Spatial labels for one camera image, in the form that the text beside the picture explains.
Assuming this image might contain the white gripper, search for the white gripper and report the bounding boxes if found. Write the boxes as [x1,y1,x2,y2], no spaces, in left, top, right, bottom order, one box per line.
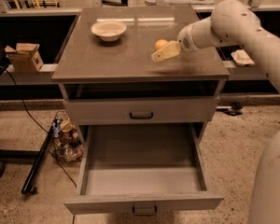
[151,25,199,63]

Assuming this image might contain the orange fruit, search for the orange fruit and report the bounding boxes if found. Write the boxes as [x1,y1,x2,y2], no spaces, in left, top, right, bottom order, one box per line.
[155,39,168,50]

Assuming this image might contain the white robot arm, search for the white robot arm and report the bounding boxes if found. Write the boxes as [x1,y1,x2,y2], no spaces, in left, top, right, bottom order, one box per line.
[151,0,280,224]

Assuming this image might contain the closed middle drawer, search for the closed middle drawer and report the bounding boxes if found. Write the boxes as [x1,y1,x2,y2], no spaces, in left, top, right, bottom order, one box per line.
[64,97,218,125]

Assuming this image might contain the grey drawer cabinet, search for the grey drawer cabinet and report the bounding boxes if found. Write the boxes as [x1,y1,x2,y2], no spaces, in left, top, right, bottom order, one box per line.
[51,6,231,217]

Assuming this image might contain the open bottom drawer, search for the open bottom drawer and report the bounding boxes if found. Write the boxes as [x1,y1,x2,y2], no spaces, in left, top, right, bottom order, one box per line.
[64,123,223,216]

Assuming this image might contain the white paper bowl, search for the white paper bowl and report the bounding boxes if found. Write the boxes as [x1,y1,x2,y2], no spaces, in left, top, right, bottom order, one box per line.
[91,21,127,42]

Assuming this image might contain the white takeout container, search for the white takeout container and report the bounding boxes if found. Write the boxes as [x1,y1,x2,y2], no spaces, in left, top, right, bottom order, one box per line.
[231,49,255,67]

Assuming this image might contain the small cardboard box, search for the small cardboard box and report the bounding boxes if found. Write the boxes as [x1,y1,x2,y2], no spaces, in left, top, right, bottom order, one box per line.
[5,43,43,73]

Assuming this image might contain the black metal floor bar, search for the black metal floor bar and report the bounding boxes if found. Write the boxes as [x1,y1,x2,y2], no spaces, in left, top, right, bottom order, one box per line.
[21,129,52,195]

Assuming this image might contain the black floor cable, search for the black floor cable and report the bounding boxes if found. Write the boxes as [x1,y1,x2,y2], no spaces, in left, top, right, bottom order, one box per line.
[0,63,77,189]

